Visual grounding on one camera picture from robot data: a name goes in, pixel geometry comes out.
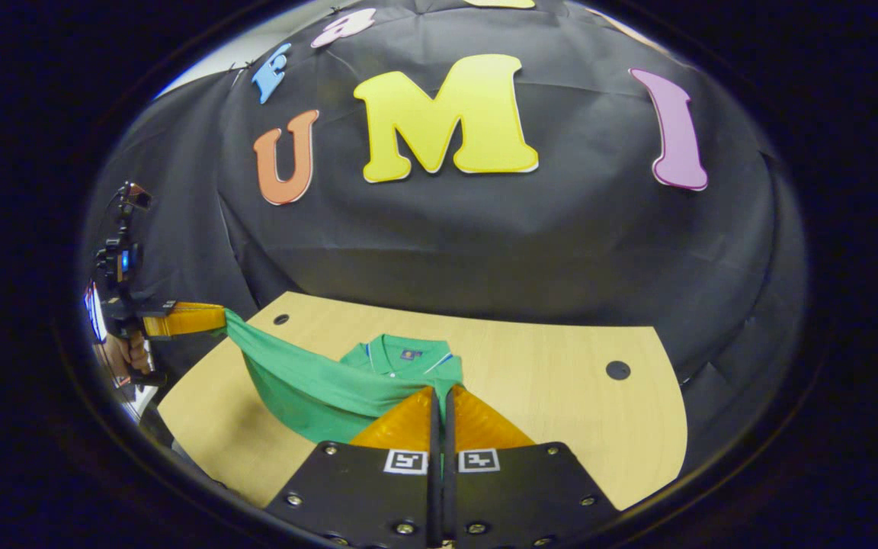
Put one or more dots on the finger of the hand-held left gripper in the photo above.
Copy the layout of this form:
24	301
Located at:
184	320

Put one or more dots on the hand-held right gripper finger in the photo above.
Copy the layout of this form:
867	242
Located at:
434	457
449	457

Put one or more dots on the green T-shirt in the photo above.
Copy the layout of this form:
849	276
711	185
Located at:
309	389

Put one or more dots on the black backdrop cloth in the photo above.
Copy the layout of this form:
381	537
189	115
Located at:
485	244

